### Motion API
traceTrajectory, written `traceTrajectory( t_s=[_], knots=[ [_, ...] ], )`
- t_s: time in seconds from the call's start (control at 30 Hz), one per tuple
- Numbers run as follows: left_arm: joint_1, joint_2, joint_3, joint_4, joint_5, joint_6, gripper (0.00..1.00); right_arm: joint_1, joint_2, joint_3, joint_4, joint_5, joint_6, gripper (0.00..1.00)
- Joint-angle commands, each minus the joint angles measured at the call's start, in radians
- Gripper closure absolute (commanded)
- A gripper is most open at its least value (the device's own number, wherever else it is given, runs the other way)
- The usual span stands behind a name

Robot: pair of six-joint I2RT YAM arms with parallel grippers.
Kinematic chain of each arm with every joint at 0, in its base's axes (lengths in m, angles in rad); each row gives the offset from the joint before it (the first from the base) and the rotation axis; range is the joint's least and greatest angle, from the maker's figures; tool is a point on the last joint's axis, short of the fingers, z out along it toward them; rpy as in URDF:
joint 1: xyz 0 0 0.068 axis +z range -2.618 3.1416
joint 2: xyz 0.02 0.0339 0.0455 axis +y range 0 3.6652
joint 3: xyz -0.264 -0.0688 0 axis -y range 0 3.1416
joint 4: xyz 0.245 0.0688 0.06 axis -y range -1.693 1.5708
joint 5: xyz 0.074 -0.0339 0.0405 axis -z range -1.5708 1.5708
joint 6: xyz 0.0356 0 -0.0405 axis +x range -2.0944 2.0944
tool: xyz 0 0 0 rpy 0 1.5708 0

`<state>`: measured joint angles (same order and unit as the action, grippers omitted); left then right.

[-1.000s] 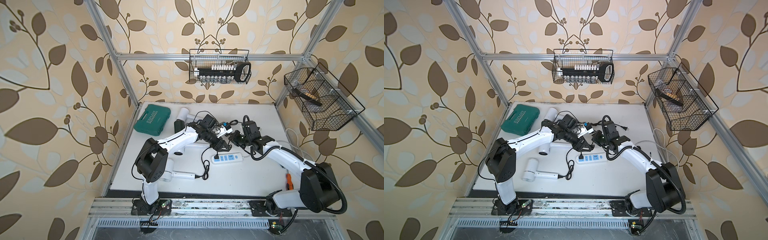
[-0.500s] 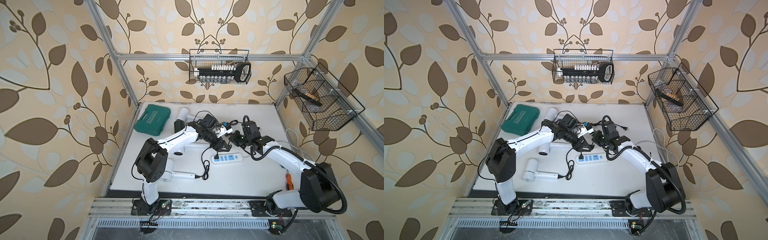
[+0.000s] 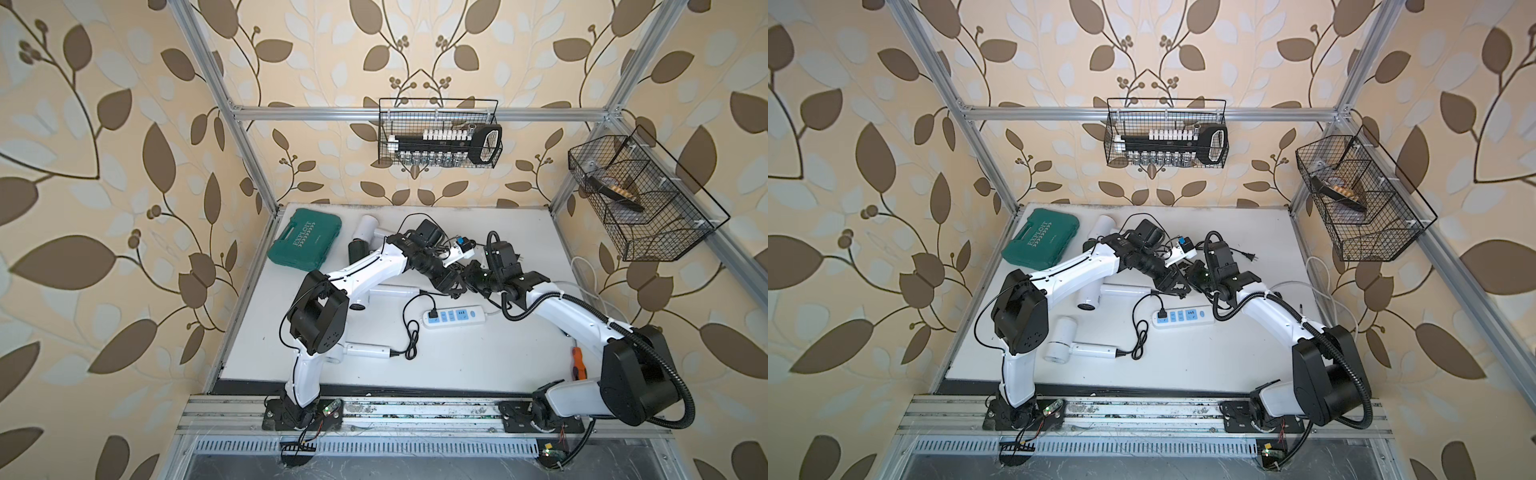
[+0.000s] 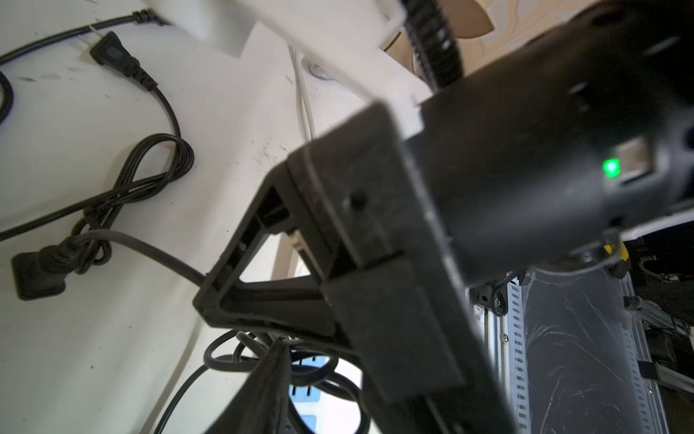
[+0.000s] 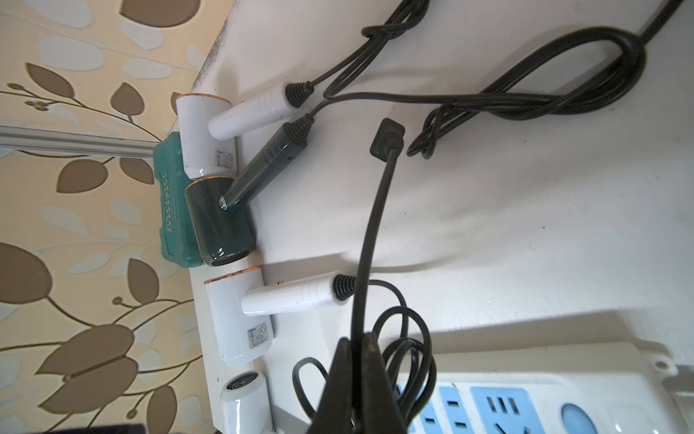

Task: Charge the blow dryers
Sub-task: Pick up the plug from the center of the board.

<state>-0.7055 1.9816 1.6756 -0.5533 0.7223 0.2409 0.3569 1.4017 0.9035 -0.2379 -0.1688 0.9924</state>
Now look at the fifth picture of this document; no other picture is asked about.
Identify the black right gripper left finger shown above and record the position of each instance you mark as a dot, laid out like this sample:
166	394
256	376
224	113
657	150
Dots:
334	413

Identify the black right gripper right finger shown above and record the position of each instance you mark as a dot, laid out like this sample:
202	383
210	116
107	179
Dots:
378	410

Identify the white hair dryer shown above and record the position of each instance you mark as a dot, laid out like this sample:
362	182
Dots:
245	406
242	304
209	125

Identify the white blue power strip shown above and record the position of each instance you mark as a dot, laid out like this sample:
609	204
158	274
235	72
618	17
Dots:
597	388

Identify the green plastic tool case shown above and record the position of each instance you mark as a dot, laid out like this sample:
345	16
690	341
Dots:
178	241

